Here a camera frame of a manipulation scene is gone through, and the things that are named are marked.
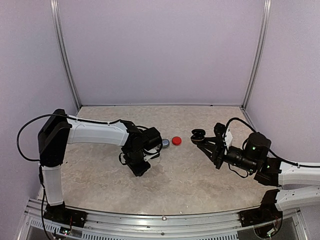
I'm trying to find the purple earbud charging case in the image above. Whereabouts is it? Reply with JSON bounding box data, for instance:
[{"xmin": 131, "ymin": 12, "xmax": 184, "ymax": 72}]
[{"xmin": 162, "ymin": 138, "xmax": 170, "ymax": 149}]

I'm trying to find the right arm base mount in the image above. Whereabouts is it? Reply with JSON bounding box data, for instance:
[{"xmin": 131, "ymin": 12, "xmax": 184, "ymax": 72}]
[{"xmin": 239, "ymin": 207, "xmax": 283, "ymax": 228}]

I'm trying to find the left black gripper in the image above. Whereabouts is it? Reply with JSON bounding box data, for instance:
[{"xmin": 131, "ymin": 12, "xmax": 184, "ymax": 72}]
[{"xmin": 123, "ymin": 148, "xmax": 152, "ymax": 177}]

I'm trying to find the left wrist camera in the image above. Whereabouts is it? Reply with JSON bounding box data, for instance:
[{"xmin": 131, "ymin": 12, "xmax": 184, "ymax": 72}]
[{"xmin": 142, "ymin": 127, "xmax": 163, "ymax": 160}]

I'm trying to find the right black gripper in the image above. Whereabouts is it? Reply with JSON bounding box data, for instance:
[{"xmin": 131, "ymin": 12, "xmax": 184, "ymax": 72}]
[{"xmin": 197, "ymin": 136, "xmax": 258, "ymax": 173}]

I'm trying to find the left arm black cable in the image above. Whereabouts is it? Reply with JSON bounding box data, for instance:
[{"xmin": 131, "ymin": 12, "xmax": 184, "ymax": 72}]
[{"xmin": 16, "ymin": 113, "xmax": 71, "ymax": 162}]

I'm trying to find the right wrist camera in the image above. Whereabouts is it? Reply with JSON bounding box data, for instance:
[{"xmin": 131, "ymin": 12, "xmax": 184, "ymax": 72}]
[{"xmin": 213, "ymin": 122, "xmax": 233, "ymax": 150}]

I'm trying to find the front aluminium rail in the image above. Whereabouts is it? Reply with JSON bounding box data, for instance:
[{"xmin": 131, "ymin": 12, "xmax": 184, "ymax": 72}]
[{"xmin": 18, "ymin": 197, "xmax": 310, "ymax": 240}]

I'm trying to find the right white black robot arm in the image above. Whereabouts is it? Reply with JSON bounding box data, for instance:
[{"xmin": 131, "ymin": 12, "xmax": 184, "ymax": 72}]
[{"xmin": 190, "ymin": 129, "xmax": 320, "ymax": 222}]

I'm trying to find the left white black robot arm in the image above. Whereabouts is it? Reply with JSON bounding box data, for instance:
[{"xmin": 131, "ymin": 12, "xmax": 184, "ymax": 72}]
[{"xmin": 15, "ymin": 108, "xmax": 163, "ymax": 223}]

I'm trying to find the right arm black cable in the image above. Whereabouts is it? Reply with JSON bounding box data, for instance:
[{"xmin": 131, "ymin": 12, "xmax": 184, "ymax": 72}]
[{"xmin": 224, "ymin": 117, "xmax": 320, "ymax": 168}]

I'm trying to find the black charging case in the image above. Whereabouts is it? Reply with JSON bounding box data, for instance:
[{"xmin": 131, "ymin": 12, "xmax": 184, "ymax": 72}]
[{"xmin": 190, "ymin": 128, "xmax": 206, "ymax": 145}]

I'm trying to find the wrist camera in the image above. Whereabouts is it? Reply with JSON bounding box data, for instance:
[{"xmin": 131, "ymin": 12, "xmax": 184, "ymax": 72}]
[
  {"xmin": 142, "ymin": 127, "xmax": 163, "ymax": 160},
  {"xmin": 213, "ymin": 122, "xmax": 233, "ymax": 150}
]

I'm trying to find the red round charging case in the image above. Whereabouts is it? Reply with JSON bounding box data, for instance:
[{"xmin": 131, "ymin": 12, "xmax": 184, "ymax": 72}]
[{"xmin": 171, "ymin": 136, "xmax": 182, "ymax": 146}]

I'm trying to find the right aluminium frame post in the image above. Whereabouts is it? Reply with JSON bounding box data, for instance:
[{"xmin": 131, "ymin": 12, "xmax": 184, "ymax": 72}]
[{"xmin": 241, "ymin": 0, "xmax": 272, "ymax": 112}]

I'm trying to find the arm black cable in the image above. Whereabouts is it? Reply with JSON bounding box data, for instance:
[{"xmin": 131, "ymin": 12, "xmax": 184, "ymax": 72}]
[
  {"xmin": 224, "ymin": 117, "xmax": 320, "ymax": 168},
  {"xmin": 16, "ymin": 113, "xmax": 71, "ymax": 162}
]

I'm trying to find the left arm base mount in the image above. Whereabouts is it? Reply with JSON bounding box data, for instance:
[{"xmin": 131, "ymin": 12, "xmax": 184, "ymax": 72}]
[{"xmin": 43, "ymin": 205, "xmax": 88, "ymax": 228}]

